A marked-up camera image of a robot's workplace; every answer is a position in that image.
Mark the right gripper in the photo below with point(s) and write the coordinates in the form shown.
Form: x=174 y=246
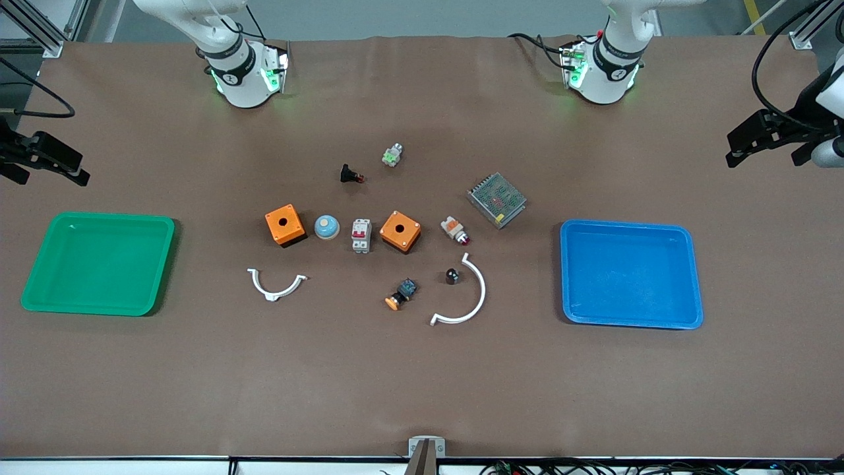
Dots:
x=8 y=149

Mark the blue plastic tray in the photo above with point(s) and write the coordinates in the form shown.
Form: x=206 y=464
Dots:
x=626 y=277

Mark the large white curved clip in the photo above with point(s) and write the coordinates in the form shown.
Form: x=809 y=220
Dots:
x=483 y=290

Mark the orange mushroom push button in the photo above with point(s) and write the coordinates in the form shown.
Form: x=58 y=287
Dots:
x=402 y=293

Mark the green push button switch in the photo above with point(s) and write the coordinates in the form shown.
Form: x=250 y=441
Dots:
x=392 y=156

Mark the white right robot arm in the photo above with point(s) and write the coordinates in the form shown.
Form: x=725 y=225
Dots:
x=237 y=72

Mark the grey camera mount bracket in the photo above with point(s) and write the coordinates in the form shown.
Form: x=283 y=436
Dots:
x=426 y=443

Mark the brown table mat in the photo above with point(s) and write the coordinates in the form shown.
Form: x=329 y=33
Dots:
x=422 y=369

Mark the green plastic tray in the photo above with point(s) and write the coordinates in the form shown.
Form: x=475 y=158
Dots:
x=99 y=264

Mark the small white curved clip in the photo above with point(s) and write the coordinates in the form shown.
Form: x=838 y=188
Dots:
x=271 y=295

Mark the red indicator light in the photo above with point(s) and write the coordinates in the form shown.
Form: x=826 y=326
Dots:
x=453 y=228

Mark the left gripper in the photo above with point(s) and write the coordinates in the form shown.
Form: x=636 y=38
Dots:
x=796 y=121

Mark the metal mesh power supply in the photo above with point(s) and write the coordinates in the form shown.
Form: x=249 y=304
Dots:
x=496 y=200

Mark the small black switch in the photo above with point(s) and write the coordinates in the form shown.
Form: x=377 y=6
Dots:
x=347 y=174

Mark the blue dome buzzer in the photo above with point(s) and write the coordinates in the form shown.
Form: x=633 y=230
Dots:
x=326 y=227

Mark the black capacitor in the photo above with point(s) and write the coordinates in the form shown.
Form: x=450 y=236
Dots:
x=452 y=276

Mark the white circuit breaker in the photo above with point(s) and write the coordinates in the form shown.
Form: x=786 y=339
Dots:
x=361 y=236

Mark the orange button box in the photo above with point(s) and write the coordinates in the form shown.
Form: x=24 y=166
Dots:
x=405 y=237
x=293 y=231

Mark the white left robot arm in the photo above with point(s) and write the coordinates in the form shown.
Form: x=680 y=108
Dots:
x=610 y=66

